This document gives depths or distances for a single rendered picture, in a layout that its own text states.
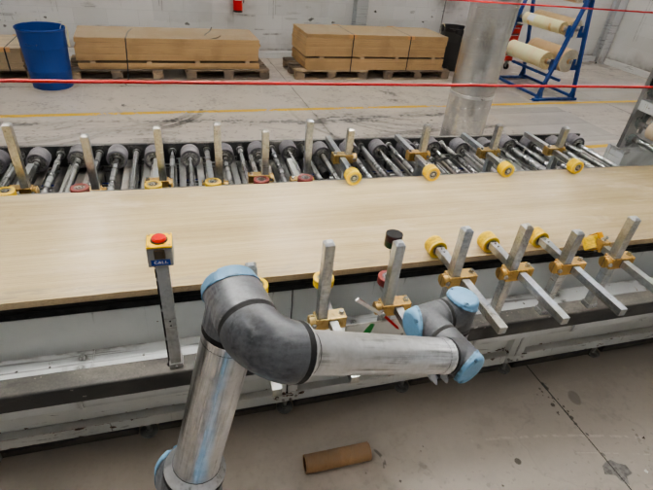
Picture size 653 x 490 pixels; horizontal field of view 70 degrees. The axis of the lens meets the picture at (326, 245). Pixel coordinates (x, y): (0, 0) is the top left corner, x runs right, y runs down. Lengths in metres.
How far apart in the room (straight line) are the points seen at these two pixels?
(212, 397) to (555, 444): 2.01
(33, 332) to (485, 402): 2.11
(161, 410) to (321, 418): 0.75
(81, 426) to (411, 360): 1.65
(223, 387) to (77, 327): 0.99
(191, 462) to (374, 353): 0.50
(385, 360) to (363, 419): 1.50
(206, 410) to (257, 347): 0.29
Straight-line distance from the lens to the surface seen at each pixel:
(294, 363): 0.82
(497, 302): 2.00
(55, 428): 2.38
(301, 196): 2.27
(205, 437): 1.13
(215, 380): 1.00
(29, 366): 2.00
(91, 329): 1.91
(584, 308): 2.37
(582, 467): 2.71
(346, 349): 0.90
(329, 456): 2.24
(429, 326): 1.24
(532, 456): 2.63
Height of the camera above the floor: 2.00
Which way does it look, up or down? 35 degrees down
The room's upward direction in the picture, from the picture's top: 6 degrees clockwise
